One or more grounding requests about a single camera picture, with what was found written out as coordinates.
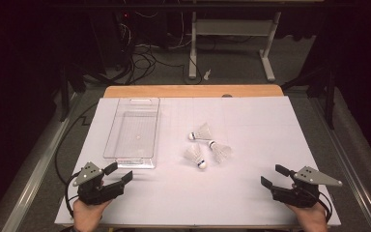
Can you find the black tripod stand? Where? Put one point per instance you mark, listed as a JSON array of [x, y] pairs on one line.
[[329, 96]]

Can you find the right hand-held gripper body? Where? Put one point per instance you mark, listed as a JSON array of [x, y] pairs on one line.
[[315, 177]]

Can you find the aluminium floor rail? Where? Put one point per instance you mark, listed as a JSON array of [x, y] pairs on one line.
[[351, 179], [37, 174]]

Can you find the clear plastic tray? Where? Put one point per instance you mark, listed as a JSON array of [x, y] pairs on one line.
[[132, 135]]

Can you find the small white floor scrap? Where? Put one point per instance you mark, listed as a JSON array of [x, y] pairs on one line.
[[207, 74]]

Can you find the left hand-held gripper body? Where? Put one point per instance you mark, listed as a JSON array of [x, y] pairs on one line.
[[88, 175]]

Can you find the white feather shuttlecock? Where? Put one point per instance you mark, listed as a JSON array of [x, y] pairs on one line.
[[194, 154], [203, 132], [220, 151]]

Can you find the black computer tower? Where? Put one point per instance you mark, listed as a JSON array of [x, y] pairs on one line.
[[116, 38]]

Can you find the person's right hand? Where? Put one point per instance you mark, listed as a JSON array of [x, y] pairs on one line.
[[312, 219]]

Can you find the white metal desk frame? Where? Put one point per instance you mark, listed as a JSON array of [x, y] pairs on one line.
[[232, 27]]

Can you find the person's left hand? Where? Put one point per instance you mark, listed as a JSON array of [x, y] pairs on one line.
[[88, 216]]

